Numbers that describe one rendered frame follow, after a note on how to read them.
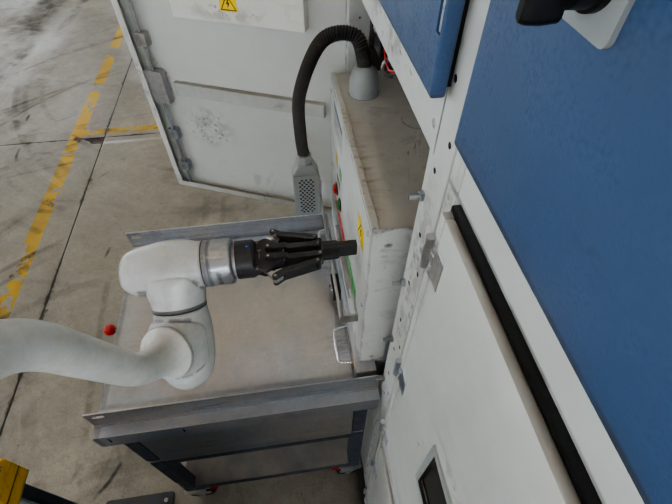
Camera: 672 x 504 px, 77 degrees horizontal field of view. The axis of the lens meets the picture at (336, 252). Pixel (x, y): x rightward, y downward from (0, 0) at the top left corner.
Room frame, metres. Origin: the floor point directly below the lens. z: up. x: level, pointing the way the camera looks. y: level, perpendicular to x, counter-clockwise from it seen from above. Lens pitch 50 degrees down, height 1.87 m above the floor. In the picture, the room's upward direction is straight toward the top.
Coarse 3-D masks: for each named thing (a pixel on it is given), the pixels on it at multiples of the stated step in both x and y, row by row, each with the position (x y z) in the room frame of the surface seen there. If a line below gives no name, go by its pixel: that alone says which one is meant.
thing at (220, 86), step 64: (128, 0) 1.18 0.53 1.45; (192, 0) 1.12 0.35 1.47; (256, 0) 1.07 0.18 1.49; (320, 0) 1.06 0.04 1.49; (192, 64) 1.16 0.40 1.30; (256, 64) 1.11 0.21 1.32; (320, 64) 1.06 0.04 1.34; (192, 128) 1.18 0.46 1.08; (256, 128) 1.12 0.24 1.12; (320, 128) 1.07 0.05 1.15; (256, 192) 1.13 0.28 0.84
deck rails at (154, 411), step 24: (312, 216) 0.95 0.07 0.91; (144, 240) 0.87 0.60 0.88; (312, 384) 0.39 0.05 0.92; (336, 384) 0.40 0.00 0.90; (360, 384) 0.41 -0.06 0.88; (120, 408) 0.36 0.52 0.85; (144, 408) 0.34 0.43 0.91; (168, 408) 0.35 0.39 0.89; (192, 408) 0.35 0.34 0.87; (216, 408) 0.36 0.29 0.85
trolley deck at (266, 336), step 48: (240, 288) 0.71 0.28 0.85; (288, 288) 0.71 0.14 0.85; (240, 336) 0.55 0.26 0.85; (288, 336) 0.55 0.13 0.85; (336, 336) 0.55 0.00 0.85; (240, 384) 0.42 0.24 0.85; (288, 384) 0.42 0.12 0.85; (96, 432) 0.31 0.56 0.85; (144, 432) 0.30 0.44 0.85; (192, 432) 0.32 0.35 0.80
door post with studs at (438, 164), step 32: (480, 0) 0.37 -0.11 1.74; (480, 32) 0.35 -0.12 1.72; (448, 96) 0.39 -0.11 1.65; (448, 128) 0.37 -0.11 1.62; (448, 160) 0.35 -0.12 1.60; (416, 224) 0.41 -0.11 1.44; (416, 256) 0.38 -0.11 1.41; (416, 288) 0.35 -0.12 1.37; (384, 384) 0.39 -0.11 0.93; (384, 416) 0.35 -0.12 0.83
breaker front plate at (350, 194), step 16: (336, 144) 0.83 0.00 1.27; (352, 160) 0.62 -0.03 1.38; (336, 176) 0.83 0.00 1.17; (352, 176) 0.62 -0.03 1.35; (352, 192) 0.61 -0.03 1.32; (336, 208) 0.83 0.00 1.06; (352, 208) 0.60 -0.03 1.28; (336, 224) 0.83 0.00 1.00; (352, 224) 0.60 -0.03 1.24; (368, 224) 0.47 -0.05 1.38; (368, 240) 0.46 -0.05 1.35; (352, 256) 0.58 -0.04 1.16; (368, 256) 0.45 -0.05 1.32; (352, 272) 0.57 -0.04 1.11; (352, 288) 0.56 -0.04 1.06; (352, 304) 0.55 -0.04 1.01
